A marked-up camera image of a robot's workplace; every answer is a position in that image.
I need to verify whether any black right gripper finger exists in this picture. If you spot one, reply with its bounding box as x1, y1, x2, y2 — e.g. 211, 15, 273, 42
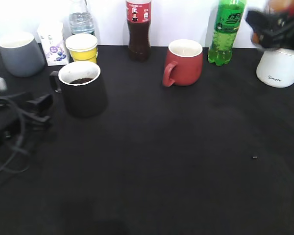
246, 10, 288, 33
254, 32, 278, 50

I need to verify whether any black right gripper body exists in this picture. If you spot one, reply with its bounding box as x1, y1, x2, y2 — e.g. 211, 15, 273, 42
272, 15, 294, 50

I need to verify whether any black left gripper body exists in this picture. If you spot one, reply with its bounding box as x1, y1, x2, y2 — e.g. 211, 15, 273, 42
0, 101, 20, 144

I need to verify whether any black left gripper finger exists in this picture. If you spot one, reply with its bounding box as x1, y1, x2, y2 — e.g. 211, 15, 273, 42
23, 113, 51, 130
26, 94, 53, 113

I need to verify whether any Nescafe coffee bottle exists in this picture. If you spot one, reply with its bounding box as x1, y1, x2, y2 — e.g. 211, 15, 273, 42
251, 0, 294, 44

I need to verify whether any black mug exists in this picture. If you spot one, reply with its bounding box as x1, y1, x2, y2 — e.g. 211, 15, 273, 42
49, 61, 108, 118

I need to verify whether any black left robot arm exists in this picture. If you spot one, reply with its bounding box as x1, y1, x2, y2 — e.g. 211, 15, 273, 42
0, 92, 53, 146

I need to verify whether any white mug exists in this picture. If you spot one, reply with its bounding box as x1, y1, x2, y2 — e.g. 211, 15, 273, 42
256, 48, 294, 88

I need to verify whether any green sprite bottle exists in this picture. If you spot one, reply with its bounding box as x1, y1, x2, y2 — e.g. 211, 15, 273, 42
208, 0, 246, 66

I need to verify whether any grey mug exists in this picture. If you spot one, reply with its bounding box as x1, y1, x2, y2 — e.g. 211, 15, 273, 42
0, 31, 45, 77

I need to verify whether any red mug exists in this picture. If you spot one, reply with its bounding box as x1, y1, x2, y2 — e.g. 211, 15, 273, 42
162, 39, 203, 87

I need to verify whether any yellow paper cup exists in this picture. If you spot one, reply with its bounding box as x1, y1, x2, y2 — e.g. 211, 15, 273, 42
65, 33, 98, 63

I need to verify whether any white blueberry milk carton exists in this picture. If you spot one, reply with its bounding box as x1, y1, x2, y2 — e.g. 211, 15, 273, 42
37, 21, 70, 66

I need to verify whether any clear water bottle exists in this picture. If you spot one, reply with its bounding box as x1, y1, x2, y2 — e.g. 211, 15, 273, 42
69, 0, 95, 35

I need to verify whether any cola bottle red label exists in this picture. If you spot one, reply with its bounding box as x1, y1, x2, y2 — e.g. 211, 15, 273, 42
125, 0, 151, 61

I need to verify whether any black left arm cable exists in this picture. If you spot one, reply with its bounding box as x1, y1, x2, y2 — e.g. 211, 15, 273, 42
0, 96, 31, 179

